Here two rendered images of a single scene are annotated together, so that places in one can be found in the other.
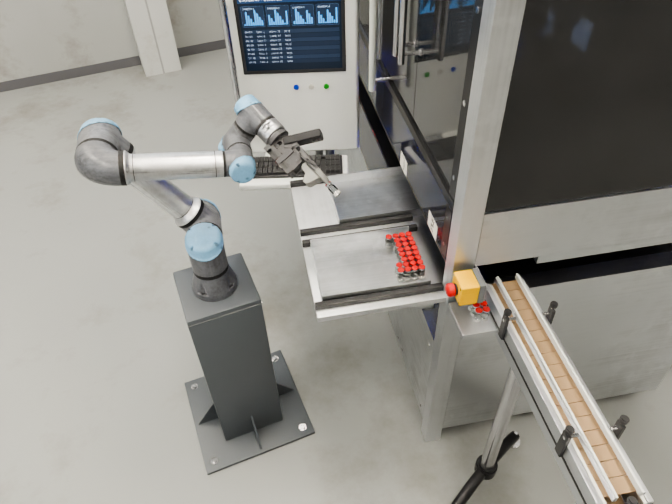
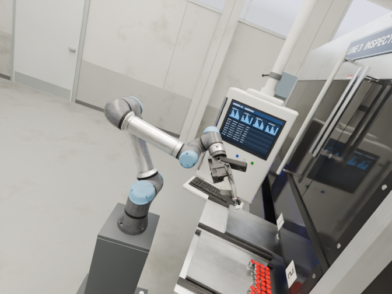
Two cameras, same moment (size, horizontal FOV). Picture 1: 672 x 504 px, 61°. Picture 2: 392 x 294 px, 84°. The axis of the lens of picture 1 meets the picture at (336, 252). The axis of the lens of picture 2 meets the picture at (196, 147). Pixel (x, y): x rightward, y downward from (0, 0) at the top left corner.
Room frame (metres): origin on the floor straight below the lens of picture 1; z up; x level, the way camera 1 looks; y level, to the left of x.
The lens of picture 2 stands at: (0.52, 0.02, 1.63)
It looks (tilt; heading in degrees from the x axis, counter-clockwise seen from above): 20 degrees down; 16
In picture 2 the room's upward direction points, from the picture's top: 21 degrees clockwise
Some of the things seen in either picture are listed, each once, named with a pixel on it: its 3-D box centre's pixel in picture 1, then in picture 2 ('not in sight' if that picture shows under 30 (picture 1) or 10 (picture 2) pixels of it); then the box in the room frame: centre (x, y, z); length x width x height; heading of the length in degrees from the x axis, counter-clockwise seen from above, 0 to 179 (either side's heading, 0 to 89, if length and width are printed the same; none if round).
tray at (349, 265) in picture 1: (367, 263); (230, 271); (1.29, -0.10, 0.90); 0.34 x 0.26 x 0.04; 98
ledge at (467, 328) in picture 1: (477, 317); not in sight; (1.07, -0.41, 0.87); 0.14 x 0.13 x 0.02; 99
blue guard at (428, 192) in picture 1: (373, 81); (276, 174); (2.15, -0.18, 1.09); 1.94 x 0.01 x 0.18; 9
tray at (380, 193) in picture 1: (378, 194); (254, 231); (1.65, -0.16, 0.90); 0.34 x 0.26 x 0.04; 99
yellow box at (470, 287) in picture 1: (467, 287); not in sight; (1.08, -0.37, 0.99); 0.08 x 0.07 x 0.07; 99
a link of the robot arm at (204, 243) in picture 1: (206, 248); (140, 196); (1.33, 0.42, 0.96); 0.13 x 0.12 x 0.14; 12
